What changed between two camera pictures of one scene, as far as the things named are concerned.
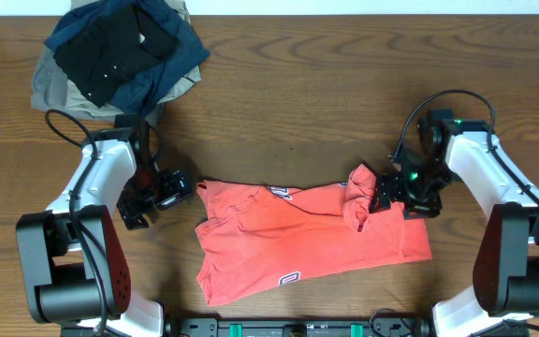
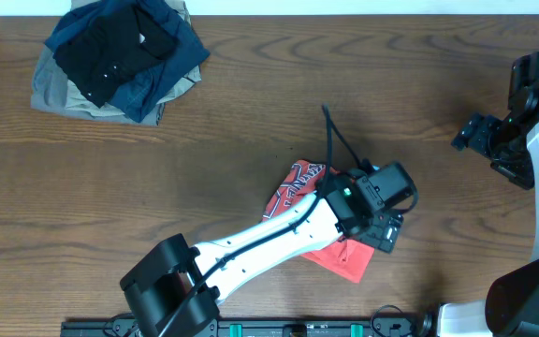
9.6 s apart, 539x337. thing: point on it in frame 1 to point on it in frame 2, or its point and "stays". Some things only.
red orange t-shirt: x=252 y=237 to x=347 y=256
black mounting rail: x=300 y=327 stays
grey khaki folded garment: x=54 y=92 stays
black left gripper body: x=150 y=189 to x=379 y=231
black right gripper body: x=418 y=190 to x=503 y=146
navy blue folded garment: x=139 y=94 stays
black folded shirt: x=110 y=48 stays
